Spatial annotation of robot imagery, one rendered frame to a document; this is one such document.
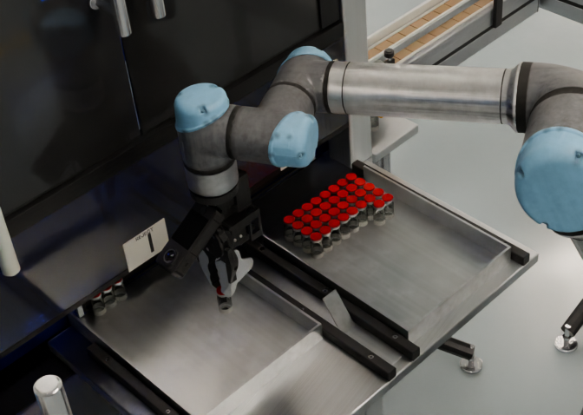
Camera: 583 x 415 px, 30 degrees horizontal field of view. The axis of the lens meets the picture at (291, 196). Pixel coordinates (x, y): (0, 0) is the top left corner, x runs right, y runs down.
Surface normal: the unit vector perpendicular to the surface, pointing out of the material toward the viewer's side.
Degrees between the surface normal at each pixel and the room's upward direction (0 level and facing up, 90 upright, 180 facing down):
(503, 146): 0
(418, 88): 46
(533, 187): 83
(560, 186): 83
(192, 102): 1
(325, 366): 0
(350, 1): 90
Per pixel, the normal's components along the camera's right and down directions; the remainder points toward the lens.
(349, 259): -0.08, -0.76
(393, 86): -0.32, -0.09
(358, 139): 0.69, 0.42
